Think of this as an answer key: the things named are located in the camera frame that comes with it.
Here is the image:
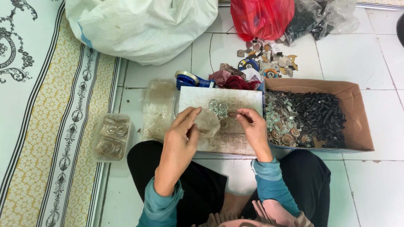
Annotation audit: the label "white woven sack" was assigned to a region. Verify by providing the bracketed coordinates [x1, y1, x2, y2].
[65, 0, 219, 66]

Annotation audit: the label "pile of empty clear bags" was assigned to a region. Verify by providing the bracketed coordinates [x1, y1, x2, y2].
[140, 78, 178, 143]

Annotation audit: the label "brown cardboard box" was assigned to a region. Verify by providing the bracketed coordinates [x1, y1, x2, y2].
[261, 78, 375, 154]

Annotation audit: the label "person's pink garment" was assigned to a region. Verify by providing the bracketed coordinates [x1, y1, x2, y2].
[191, 199, 315, 227]

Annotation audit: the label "scattered metal scrap pieces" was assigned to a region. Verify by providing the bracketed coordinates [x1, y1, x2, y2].
[237, 38, 299, 78]

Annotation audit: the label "person's right hand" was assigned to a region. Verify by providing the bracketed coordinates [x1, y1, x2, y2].
[235, 108, 274, 158]

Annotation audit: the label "clear tub of filled packets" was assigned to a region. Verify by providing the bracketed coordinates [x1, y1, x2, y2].
[90, 113, 134, 163]

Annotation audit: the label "white work board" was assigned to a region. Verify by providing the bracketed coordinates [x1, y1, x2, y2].
[178, 86, 264, 156]

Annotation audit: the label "blue tape dispenser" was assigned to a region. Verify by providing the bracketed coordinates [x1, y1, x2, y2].
[174, 70, 216, 91]

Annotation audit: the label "clear bag of black parts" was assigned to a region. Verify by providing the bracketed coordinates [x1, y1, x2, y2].
[283, 0, 322, 46]
[311, 0, 361, 41]

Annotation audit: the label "small clear plastic bag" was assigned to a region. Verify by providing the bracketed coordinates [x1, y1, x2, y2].
[193, 108, 221, 139]

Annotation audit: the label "patterned floor mat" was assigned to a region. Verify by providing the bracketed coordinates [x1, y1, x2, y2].
[0, 0, 121, 227]

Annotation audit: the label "heap of black cylinder parts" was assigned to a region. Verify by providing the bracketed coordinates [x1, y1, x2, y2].
[274, 90, 347, 149]

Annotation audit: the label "person's black trousers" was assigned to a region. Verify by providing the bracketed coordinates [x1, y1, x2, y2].
[127, 140, 331, 227]

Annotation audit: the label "person's left hand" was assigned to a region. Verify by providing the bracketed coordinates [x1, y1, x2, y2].
[160, 107, 202, 165]

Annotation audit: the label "blue grinding disc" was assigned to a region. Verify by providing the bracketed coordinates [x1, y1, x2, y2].
[238, 58, 260, 72]

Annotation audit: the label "red plastic bag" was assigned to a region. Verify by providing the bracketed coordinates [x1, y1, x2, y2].
[230, 0, 295, 42]

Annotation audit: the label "pile of cloth rags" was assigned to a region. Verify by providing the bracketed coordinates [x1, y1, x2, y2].
[208, 63, 262, 91]

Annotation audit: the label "dark rounded object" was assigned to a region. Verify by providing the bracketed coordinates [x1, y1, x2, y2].
[396, 13, 404, 48]

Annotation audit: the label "heap of small metal parts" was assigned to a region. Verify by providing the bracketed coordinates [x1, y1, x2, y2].
[265, 91, 316, 148]

